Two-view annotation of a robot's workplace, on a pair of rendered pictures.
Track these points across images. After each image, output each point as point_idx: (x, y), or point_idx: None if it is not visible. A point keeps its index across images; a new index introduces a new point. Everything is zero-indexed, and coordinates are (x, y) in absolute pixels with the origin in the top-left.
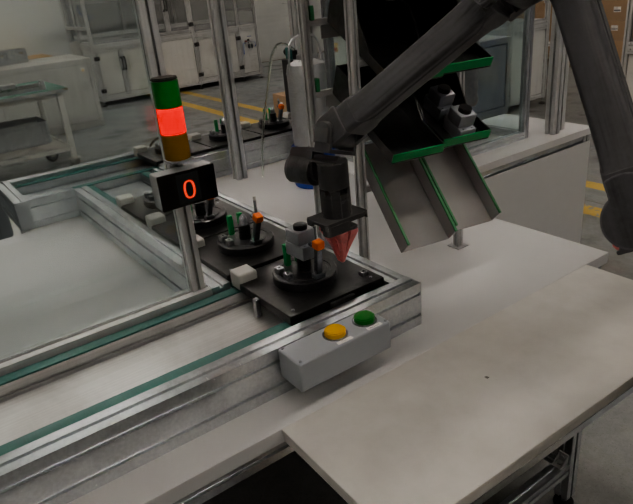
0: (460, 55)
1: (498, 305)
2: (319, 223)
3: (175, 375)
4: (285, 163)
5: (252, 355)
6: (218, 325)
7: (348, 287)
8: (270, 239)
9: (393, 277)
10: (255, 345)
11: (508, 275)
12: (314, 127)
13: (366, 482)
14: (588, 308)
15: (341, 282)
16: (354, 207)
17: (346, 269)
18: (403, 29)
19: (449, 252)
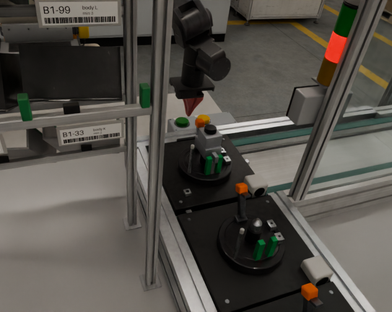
0: None
1: (60, 161)
2: (208, 78)
3: (294, 132)
4: (230, 61)
5: (252, 123)
6: (273, 179)
7: (178, 145)
8: (224, 221)
9: (137, 151)
10: (250, 128)
11: (10, 187)
12: (210, 20)
13: (208, 105)
14: (13, 140)
15: (179, 151)
16: (176, 83)
17: (168, 164)
18: None
19: (10, 244)
